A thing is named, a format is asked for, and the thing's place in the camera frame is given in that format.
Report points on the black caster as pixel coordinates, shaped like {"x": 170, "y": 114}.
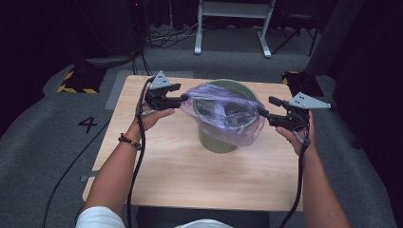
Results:
{"x": 333, "y": 107}

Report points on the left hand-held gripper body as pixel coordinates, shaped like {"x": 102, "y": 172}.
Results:
{"x": 158, "y": 95}

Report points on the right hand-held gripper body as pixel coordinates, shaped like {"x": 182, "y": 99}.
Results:
{"x": 299, "y": 115}

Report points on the white desk frame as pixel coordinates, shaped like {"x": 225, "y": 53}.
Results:
{"x": 234, "y": 9}

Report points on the purple plastic garbage bag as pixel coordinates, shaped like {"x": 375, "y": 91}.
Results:
{"x": 221, "y": 110}

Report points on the grey metal table bracket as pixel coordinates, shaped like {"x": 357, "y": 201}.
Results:
{"x": 87, "y": 177}

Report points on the person's left hand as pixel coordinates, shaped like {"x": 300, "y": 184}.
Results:
{"x": 152, "y": 118}

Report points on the person's right hand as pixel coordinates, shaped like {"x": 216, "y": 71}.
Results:
{"x": 301, "y": 139}

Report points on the green trash bin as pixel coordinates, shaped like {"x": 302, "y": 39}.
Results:
{"x": 218, "y": 146}

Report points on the grey pillar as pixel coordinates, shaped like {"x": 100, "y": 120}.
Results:
{"x": 335, "y": 34}

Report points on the person's dark pants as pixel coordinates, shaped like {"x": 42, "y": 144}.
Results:
{"x": 158, "y": 218}

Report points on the black yellow striped base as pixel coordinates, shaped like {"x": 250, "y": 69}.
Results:
{"x": 304, "y": 84}
{"x": 84, "y": 80}

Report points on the black chair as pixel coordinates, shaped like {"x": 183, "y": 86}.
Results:
{"x": 297, "y": 22}

